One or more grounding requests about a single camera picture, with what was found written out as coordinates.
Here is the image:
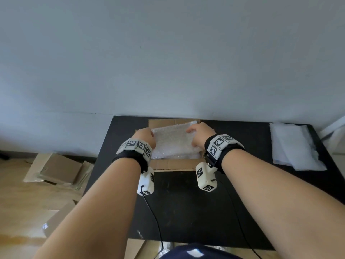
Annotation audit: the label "person's right hand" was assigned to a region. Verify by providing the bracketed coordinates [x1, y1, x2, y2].
[186, 122, 217, 149]

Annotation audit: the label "brown cardboard box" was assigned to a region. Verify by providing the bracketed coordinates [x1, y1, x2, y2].
[134, 119, 206, 172]

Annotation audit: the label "stack of white foam sheets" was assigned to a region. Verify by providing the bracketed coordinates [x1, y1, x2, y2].
[269, 122, 327, 171]

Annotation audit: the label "person's dark blue clothing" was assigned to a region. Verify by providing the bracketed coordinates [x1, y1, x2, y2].
[159, 243, 243, 259]

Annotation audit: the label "flat cardboard piece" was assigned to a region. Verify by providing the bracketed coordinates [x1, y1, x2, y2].
[42, 201, 77, 238]

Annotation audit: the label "person's left hand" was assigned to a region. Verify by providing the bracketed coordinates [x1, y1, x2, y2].
[131, 128, 157, 149]

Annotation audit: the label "right wrist camera with markers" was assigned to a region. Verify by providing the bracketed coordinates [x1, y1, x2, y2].
[195, 134, 245, 192]

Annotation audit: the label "bubble wrap sheet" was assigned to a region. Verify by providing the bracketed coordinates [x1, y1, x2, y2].
[150, 120, 204, 160]

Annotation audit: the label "left wrist camera with markers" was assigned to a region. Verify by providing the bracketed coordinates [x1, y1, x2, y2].
[112, 138, 155, 196]

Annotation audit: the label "white object at wall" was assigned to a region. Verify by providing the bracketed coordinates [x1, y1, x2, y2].
[319, 116, 345, 155]

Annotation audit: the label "person's left forearm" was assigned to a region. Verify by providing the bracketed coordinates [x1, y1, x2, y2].
[32, 157, 142, 259]

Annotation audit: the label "person's right forearm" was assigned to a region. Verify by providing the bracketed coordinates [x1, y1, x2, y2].
[220, 149, 345, 259]

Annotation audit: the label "flattened cardboard boxes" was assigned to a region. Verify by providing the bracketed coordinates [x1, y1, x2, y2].
[23, 153, 95, 191]

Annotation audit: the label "wrist camera with markers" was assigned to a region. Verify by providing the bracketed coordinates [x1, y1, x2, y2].
[112, 138, 155, 196]
[195, 134, 245, 192]

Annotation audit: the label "black cable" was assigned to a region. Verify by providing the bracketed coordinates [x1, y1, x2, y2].
[216, 181, 263, 259]
[141, 194, 165, 254]

